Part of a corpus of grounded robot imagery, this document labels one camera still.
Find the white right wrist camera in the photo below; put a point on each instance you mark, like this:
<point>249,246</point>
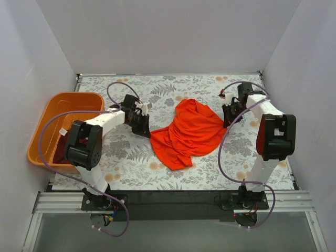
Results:
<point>227,96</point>

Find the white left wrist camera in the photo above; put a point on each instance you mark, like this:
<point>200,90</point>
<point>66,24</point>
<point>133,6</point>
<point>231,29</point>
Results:
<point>142,108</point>

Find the orange t-shirt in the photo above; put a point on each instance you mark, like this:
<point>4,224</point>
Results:
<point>196,130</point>

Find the aluminium frame rail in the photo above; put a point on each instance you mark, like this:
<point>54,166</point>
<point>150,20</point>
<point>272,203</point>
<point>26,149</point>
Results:
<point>175,221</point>

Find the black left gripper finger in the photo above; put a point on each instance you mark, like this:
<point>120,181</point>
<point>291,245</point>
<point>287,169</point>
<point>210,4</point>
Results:
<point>145,131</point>
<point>137,123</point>

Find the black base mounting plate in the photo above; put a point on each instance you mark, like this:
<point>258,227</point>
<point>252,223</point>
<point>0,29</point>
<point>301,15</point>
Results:
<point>175,205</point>

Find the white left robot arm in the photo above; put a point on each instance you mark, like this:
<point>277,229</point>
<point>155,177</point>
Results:
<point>84,145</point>

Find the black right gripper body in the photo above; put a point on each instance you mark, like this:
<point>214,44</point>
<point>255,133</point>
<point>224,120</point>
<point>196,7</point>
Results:
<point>231,115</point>

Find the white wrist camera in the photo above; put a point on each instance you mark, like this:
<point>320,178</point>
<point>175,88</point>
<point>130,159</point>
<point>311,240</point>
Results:
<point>227,96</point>
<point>142,108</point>

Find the dark red t-shirt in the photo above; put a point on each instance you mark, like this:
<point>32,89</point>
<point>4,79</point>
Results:
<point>59,156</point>

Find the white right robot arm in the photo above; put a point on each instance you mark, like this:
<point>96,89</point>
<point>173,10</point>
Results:
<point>276,137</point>

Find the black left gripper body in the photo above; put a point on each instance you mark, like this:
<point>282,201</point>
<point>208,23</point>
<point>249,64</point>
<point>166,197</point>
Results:
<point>140,124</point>

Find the orange plastic basket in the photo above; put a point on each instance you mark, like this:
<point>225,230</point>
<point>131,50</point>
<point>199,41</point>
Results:
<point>62,102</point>

